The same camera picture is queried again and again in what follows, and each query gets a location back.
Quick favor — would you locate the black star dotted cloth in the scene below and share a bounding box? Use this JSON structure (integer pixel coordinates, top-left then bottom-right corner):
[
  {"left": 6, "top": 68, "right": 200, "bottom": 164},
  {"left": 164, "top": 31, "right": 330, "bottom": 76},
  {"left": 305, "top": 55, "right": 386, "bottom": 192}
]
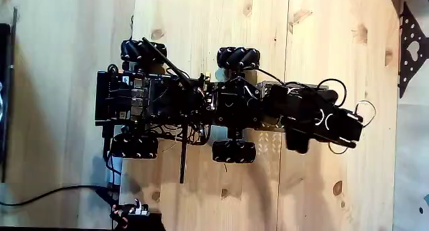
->
[{"left": 397, "top": 1, "right": 429, "bottom": 98}]

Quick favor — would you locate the black rod antenna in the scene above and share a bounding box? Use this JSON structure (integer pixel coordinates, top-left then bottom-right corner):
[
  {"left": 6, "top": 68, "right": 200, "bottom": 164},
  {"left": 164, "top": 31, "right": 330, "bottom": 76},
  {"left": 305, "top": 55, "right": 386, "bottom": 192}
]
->
[
  {"left": 141, "top": 37, "right": 191, "bottom": 85},
  {"left": 179, "top": 116, "right": 188, "bottom": 185}
]

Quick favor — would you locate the black oval webcam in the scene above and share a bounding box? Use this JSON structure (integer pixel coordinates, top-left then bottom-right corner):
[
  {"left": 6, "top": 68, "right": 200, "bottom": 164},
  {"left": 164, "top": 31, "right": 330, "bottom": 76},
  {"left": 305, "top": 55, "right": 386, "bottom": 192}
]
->
[{"left": 314, "top": 89, "right": 339, "bottom": 105}]

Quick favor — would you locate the black monitor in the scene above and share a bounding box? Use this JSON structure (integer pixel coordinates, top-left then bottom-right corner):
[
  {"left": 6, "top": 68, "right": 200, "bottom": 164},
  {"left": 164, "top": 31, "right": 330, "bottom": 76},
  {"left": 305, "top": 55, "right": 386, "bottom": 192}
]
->
[{"left": 0, "top": 8, "right": 18, "bottom": 184}]

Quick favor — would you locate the black mecanum wheel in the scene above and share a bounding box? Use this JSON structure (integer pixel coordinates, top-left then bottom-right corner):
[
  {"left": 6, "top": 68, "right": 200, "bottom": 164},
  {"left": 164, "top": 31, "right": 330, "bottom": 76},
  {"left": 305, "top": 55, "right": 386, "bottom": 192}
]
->
[
  {"left": 217, "top": 46, "right": 261, "bottom": 71},
  {"left": 110, "top": 133, "right": 160, "bottom": 159},
  {"left": 211, "top": 140, "right": 257, "bottom": 165},
  {"left": 120, "top": 39, "right": 168, "bottom": 63}
]

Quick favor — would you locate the black sock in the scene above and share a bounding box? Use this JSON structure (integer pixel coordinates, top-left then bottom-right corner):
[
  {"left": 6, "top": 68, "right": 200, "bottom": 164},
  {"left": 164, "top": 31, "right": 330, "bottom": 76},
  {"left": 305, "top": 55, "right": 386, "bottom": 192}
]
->
[{"left": 284, "top": 125, "right": 311, "bottom": 155}]

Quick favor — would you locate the black power cable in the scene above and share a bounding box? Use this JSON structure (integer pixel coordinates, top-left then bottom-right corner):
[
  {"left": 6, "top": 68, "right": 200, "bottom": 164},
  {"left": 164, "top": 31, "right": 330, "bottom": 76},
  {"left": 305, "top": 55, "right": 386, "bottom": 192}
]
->
[{"left": 0, "top": 185, "right": 118, "bottom": 208}]

